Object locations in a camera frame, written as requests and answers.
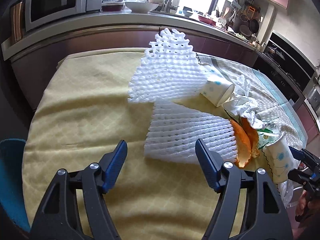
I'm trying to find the white ceramic bowl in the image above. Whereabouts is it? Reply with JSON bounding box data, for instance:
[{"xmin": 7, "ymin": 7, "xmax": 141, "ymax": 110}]
[{"xmin": 125, "ymin": 2, "xmax": 158, "ymax": 13}]

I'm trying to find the green snoopy snack wrapper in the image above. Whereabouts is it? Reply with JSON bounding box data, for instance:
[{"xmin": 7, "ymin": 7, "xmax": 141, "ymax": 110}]
[{"xmin": 257, "ymin": 122, "xmax": 281, "ymax": 149}]

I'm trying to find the kitchen counter with cabinets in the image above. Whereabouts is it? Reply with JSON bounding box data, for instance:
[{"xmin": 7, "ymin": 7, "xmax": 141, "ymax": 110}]
[{"xmin": 1, "ymin": 10, "xmax": 257, "ymax": 110}]

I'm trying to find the white foam net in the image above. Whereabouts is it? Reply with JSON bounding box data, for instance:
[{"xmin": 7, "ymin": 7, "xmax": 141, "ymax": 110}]
[
  {"xmin": 144, "ymin": 100, "xmax": 238, "ymax": 164},
  {"xmin": 128, "ymin": 28, "xmax": 207, "ymax": 103}
]

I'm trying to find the blue trash bin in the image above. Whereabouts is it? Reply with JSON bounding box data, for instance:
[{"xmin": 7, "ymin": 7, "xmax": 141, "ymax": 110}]
[{"xmin": 1, "ymin": 138, "xmax": 30, "ymax": 233}]

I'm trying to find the copper thermos tumbler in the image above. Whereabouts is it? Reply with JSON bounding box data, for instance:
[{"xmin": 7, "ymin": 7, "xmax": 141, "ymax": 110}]
[{"xmin": 10, "ymin": 0, "xmax": 25, "ymax": 45}]

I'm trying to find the yellow patterned tablecloth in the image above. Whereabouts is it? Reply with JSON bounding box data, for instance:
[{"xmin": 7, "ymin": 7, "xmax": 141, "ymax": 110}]
[{"xmin": 22, "ymin": 48, "xmax": 219, "ymax": 239}]

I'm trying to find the black frying pan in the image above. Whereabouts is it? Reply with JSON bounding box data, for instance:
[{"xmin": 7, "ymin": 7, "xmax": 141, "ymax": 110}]
[{"xmin": 249, "ymin": 18, "xmax": 259, "ymax": 34}]

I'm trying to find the white microwave oven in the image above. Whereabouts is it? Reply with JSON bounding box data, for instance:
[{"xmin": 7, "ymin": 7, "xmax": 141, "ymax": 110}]
[{"xmin": 25, "ymin": 0, "xmax": 102, "ymax": 31}]

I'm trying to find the built-in black oven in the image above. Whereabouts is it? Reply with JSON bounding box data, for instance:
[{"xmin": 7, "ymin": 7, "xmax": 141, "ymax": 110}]
[{"xmin": 253, "ymin": 31, "xmax": 316, "ymax": 108}]

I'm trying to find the dark red bowl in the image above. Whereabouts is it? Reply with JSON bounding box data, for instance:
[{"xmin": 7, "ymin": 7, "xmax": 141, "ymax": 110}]
[{"xmin": 198, "ymin": 15, "xmax": 216, "ymax": 26}]

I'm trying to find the person's right hand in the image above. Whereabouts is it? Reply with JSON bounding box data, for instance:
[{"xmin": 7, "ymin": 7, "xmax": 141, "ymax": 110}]
[{"xmin": 295, "ymin": 190, "xmax": 320, "ymax": 216}]

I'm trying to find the white tissue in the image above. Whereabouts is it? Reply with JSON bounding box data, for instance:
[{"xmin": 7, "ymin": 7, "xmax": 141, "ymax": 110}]
[
  {"xmin": 223, "ymin": 95, "xmax": 265, "ymax": 129},
  {"xmin": 234, "ymin": 74, "xmax": 251, "ymax": 97}
]

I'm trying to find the orange peel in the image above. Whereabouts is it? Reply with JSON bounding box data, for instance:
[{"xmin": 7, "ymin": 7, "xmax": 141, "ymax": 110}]
[{"xmin": 229, "ymin": 118, "xmax": 260, "ymax": 168}]

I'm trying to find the dotted paper cup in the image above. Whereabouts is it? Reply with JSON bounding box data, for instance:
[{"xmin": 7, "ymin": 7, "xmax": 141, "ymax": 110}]
[
  {"xmin": 201, "ymin": 66, "xmax": 235, "ymax": 107},
  {"xmin": 265, "ymin": 134, "xmax": 298, "ymax": 184}
]

